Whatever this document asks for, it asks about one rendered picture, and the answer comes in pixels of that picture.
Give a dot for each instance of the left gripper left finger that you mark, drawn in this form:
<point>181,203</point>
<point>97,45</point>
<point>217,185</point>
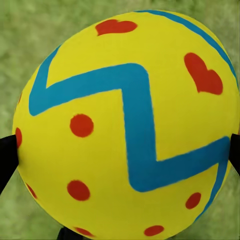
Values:
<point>8,159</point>

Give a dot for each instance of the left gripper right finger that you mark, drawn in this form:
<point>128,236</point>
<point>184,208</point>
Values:
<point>234,155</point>

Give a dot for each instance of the easter egg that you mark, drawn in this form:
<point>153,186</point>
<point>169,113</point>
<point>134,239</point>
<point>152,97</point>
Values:
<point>124,131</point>

